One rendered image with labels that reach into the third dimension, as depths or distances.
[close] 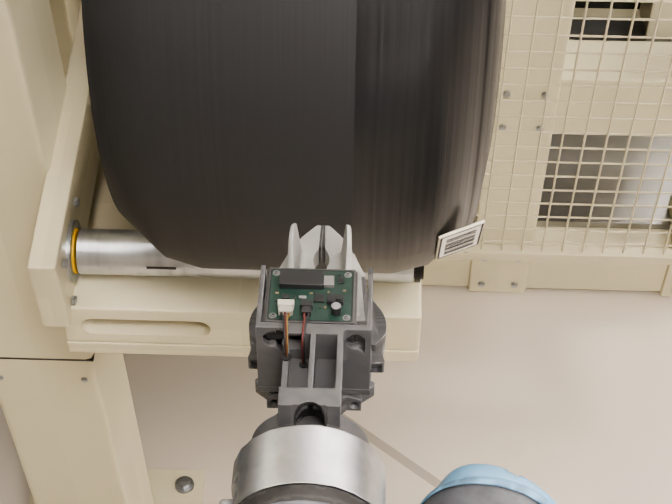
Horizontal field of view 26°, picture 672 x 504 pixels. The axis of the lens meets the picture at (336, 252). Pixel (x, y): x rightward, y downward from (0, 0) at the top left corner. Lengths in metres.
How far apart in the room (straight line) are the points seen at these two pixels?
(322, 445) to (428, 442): 1.53
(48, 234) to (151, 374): 1.05
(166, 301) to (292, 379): 0.58
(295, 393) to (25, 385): 0.97
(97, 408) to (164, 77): 0.82
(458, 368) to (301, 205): 1.35
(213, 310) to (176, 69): 0.44
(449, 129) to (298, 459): 0.34
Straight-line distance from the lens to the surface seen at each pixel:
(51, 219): 1.42
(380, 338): 0.95
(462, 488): 0.94
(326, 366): 0.89
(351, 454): 0.83
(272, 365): 0.90
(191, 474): 2.32
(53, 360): 1.73
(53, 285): 1.40
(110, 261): 1.43
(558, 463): 2.36
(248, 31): 1.03
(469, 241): 1.21
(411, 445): 2.35
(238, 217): 1.13
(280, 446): 0.83
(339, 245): 1.01
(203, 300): 1.45
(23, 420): 1.85
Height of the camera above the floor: 2.03
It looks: 52 degrees down
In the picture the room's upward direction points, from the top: straight up
